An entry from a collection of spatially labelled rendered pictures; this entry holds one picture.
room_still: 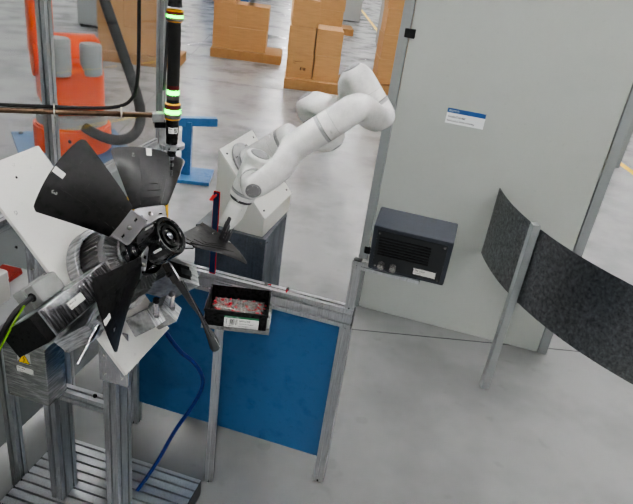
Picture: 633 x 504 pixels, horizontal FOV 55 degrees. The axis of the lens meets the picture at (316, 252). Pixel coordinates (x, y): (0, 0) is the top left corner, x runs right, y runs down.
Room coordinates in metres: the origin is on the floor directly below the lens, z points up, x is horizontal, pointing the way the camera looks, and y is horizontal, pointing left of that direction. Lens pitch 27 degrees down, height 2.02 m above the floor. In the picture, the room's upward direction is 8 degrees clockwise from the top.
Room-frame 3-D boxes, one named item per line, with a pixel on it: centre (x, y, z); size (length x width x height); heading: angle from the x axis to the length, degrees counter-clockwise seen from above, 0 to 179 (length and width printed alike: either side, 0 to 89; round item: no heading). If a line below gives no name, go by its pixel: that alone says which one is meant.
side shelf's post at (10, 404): (1.65, 1.01, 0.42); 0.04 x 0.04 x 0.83; 78
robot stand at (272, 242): (2.37, 0.33, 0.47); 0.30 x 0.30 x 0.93; 80
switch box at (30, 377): (1.50, 0.82, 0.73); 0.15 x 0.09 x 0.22; 78
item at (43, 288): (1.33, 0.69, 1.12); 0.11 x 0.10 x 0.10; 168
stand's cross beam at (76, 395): (1.56, 0.69, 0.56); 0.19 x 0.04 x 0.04; 78
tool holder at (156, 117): (1.65, 0.45, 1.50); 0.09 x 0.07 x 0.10; 113
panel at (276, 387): (1.98, 0.27, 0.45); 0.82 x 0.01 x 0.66; 78
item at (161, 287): (1.70, 0.46, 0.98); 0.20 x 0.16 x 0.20; 78
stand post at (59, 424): (1.59, 0.80, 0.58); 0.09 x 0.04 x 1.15; 168
